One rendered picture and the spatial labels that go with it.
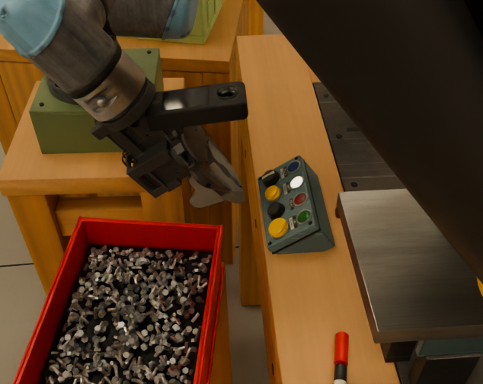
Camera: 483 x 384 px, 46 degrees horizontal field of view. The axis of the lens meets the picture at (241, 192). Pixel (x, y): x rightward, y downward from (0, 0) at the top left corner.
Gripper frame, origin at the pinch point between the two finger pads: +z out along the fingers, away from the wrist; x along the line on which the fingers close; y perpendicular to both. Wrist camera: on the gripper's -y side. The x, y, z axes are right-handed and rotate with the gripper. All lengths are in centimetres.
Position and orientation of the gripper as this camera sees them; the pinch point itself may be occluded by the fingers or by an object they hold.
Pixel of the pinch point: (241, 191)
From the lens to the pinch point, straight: 74.2
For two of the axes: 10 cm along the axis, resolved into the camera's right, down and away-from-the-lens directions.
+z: 5.7, 5.6, 6.0
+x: 0.7, 6.9, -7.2
